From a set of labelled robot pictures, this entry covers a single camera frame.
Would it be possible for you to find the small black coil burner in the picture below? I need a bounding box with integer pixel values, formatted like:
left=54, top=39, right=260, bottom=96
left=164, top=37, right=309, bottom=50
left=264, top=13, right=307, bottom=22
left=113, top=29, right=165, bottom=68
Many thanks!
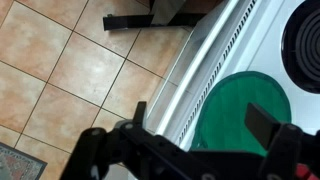
left=281, top=0, right=320, bottom=94

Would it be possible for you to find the round green quilted towel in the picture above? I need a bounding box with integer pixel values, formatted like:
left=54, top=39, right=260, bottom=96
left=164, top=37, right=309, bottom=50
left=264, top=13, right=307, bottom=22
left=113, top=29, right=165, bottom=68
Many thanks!
left=191, top=70, right=293, bottom=158

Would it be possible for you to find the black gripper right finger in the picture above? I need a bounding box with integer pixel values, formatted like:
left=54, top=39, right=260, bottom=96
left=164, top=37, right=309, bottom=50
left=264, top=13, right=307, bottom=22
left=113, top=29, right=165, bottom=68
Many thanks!
left=244, top=102, right=320, bottom=180

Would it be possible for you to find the black metal stand leg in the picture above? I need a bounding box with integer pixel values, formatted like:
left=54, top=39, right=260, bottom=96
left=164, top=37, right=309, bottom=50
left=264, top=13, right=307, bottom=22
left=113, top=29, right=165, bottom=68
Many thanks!
left=102, top=0, right=208, bottom=32

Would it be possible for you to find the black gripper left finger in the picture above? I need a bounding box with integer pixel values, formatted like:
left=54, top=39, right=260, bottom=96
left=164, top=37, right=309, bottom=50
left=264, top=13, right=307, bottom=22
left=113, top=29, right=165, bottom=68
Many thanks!
left=59, top=101, right=158, bottom=180

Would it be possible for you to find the patterned floor rug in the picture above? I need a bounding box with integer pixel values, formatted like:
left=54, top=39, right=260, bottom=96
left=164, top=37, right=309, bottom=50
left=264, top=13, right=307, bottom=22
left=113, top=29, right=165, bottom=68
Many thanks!
left=0, top=142, right=48, bottom=180

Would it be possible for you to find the white oven door handle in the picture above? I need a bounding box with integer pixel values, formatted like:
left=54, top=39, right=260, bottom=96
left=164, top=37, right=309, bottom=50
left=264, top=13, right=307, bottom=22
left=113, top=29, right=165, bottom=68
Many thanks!
left=155, top=0, right=241, bottom=136

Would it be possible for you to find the white electric stove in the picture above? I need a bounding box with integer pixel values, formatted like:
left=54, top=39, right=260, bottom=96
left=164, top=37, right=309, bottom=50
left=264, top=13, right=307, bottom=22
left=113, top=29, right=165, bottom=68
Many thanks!
left=144, top=0, right=320, bottom=158

